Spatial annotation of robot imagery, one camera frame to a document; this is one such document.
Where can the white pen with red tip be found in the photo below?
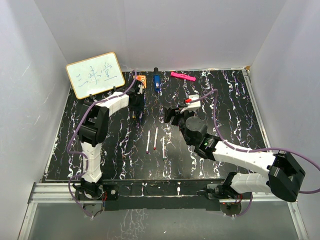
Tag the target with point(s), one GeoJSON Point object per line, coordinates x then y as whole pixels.
{"type": "Point", "coordinates": [155, 139]}

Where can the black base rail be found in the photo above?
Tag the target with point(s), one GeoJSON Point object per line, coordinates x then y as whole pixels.
{"type": "Point", "coordinates": [170, 194]}

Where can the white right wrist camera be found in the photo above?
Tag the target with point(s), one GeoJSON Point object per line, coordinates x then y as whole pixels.
{"type": "Point", "coordinates": [191, 104]}

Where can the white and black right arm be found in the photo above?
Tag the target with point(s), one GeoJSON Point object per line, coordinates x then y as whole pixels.
{"type": "Point", "coordinates": [276, 173]}

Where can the small orange notebook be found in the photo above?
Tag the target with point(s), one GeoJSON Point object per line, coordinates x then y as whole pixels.
{"type": "Point", "coordinates": [142, 79]}

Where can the blue stapler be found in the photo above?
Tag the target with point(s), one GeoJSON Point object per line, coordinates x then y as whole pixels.
{"type": "Point", "coordinates": [156, 79]}

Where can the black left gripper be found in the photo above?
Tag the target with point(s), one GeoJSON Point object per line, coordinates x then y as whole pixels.
{"type": "Point", "coordinates": [140, 107]}

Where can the white pen with green tip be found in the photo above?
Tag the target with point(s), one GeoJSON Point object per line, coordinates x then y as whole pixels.
{"type": "Point", "coordinates": [163, 148]}

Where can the small whiteboard with yellow frame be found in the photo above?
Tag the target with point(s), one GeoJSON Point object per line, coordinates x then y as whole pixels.
{"type": "Point", "coordinates": [95, 75]}

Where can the pink plastic tool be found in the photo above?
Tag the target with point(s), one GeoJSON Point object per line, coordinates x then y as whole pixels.
{"type": "Point", "coordinates": [183, 76]}

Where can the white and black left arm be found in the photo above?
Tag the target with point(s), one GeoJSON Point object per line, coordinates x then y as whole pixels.
{"type": "Point", "coordinates": [93, 130]}

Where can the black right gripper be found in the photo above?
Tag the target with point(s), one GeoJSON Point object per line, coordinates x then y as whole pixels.
{"type": "Point", "coordinates": [171, 112]}

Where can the white pen with purple tip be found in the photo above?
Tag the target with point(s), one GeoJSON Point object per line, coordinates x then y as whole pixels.
{"type": "Point", "coordinates": [148, 141]}

